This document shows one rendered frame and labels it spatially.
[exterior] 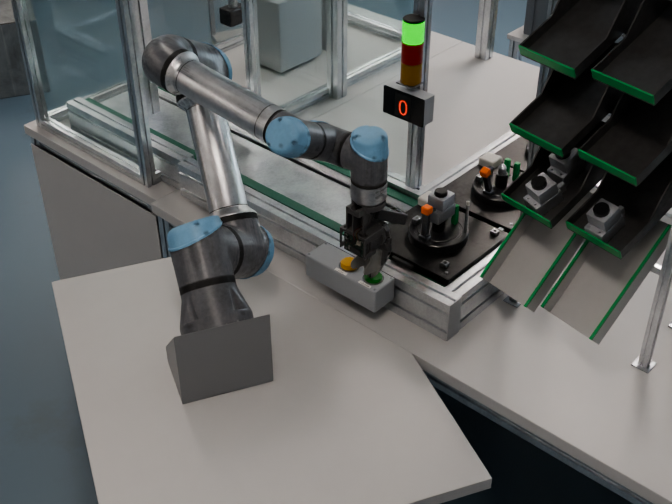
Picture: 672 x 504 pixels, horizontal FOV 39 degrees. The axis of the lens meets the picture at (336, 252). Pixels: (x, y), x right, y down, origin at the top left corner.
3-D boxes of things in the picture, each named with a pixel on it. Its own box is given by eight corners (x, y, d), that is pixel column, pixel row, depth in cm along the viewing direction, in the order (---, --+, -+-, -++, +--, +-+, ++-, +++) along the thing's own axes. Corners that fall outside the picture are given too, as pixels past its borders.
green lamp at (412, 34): (414, 47, 215) (415, 26, 212) (397, 41, 217) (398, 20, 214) (428, 40, 218) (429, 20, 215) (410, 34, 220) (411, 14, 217)
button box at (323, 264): (374, 313, 211) (375, 291, 207) (305, 275, 222) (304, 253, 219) (394, 298, 215) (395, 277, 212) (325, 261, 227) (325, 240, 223)
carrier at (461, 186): (512, 237, 226) (518, 193, 218) (431, 200, 239) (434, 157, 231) (566, 196, 240) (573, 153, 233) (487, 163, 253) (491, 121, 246)
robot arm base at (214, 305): (180, 336, 186) (168, 287, 187) (183, 341, 201) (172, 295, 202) (256, 317, 188) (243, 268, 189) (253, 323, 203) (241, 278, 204)
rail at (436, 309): (446, 341, 209) (450, 303, 203) (180, 195, 258) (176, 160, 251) (461, 329, 213) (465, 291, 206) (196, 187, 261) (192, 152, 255)
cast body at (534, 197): (538, 218, 189) (532, 196, 184) (525, 206, 192) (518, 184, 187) (572, 194, 190) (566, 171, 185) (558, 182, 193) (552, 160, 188)
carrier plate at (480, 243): (447, 287, 210) (448, 279, 209) (365, 245, 223) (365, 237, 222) (509, 240, 225) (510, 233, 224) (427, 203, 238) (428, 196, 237)
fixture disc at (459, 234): (443, 261, 215) (444, 253, 214) (395, 237, 223) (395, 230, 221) (479, 234, 223) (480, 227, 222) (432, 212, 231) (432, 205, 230)
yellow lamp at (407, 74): (412, 87, 220) (413, 68, 218) (395, 81, 223) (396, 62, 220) (425, 80, 223) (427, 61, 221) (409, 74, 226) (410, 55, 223)
